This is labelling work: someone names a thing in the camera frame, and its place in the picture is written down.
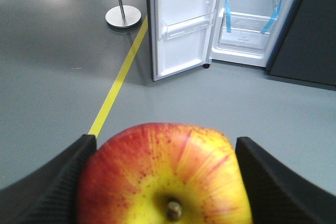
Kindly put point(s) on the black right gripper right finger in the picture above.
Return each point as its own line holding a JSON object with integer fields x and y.
{"x": 276, "y": 193}

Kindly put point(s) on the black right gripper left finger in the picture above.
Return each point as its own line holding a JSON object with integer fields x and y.
{"x": 48, "y": 194}

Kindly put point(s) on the red yellow apple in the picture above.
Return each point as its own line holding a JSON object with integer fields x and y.
{"x": 163, "y": 173}

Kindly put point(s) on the dark grey neighbouring fridge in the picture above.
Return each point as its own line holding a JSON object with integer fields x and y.
{"x": 305, "y": 49}

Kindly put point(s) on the grey fridge with open door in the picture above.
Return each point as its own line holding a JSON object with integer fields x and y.
{"x": 173, "y": 56}

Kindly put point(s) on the clear crisper drawer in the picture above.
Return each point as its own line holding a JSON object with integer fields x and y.
{"x": 245, "y": 30}

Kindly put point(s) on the silver pole stand round base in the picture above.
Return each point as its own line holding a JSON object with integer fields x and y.
{"x": 123, "y": 16}

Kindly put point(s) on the clear middle door bin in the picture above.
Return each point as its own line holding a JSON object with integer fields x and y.
{"x": 174, "y": 30}

